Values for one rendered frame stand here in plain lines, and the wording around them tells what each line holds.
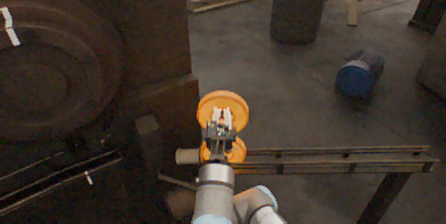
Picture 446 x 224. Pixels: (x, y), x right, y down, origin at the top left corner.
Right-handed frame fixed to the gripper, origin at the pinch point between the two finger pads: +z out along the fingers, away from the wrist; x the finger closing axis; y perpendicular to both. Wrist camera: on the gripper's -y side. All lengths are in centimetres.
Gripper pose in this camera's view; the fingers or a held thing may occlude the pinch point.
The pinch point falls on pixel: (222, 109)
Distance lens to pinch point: 84.3
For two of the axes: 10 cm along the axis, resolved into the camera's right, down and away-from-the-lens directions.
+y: -0.4, -5.8, -8.1
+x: -10.0, -0.4, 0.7
